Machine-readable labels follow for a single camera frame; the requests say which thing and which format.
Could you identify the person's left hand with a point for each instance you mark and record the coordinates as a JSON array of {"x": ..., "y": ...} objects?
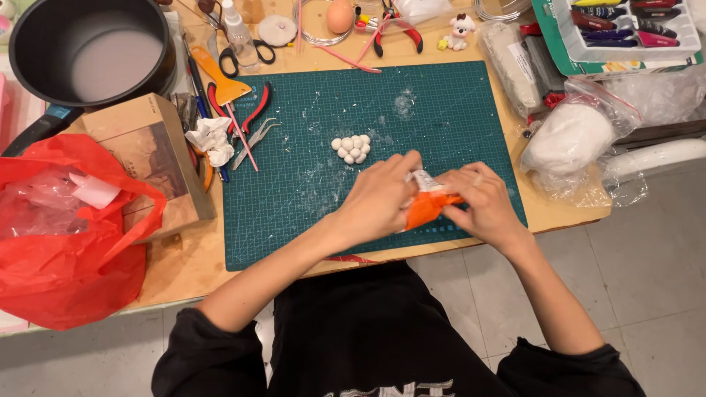
[{"x": 378, "y": 198}]

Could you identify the person's right hand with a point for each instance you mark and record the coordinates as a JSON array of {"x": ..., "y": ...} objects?
[{"x": 485, "y": 204}]

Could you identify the person's left fingers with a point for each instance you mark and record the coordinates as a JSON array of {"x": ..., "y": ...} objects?
[{"x": 408, "y": 165}]

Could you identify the person's right fingers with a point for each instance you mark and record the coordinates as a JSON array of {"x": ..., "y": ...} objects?
[{"x": 460, "y": 179}]

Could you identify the orange clay packet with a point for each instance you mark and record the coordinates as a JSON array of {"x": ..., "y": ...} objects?
[{"x": 427, "y": 207}]

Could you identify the green cutting mat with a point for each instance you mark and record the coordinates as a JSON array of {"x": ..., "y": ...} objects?
[{"x": 364, "y": 165}]

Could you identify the cluster of white clay balls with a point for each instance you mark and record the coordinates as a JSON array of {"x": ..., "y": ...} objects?
[{"x": 351, "y": 148}]

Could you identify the bag of white clay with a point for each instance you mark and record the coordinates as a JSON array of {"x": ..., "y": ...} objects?
[{"x": 571, "y": 138}]

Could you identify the wrapped white clay block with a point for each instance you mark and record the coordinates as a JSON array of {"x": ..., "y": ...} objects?
[{"x": 516, "y": 66}]

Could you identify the white dog figurine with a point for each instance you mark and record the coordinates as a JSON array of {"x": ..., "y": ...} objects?
[{"x": 459, "y": 32}]

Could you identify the metal tweezers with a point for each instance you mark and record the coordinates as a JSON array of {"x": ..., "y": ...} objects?
[{"x": 252, "y": 144}]

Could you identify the clear round container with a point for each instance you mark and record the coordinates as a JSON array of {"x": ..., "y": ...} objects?
[{"x": 322, "y": 25}]

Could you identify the egg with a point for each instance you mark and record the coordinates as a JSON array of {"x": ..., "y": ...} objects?
[{"x": 339, "y": 15}]

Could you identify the thin pink stick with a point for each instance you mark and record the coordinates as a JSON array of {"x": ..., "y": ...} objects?
[{"x": 241, "y": 137}]

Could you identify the person's black shirt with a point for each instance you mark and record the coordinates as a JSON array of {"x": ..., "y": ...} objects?
[{"x": 386, "y": 342}]

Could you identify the crumpled white tissue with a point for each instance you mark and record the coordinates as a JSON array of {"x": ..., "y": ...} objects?
[{"x": 212, "y": 140}]

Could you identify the blue pen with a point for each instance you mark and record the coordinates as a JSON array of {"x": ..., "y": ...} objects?
[{"x": 207, "y": 118}]

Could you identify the orange plastic scraper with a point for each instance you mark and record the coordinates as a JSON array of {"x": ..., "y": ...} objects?
[{"x": 218, "y": 77}]

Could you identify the clear spray bottle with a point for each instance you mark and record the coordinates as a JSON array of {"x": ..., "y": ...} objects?
[{"x": 240, "y": 36}]

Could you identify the clear plastic bag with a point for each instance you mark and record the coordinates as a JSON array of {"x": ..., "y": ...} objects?
[{"x": 656, "y": 93}]

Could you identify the tray of coloured clay packets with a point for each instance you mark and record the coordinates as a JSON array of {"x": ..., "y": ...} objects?
[{"x": 629, "y": 27}]

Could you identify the brown cardboard box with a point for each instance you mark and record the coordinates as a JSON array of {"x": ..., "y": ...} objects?
[{"x": 149, "y": 160}]

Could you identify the black cooking pot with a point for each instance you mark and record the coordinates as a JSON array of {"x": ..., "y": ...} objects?
[{"x": 91, "y": 52}]

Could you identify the red plastic bag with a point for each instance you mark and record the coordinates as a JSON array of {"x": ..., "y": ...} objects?
[{"x": 66, "y": 237}]

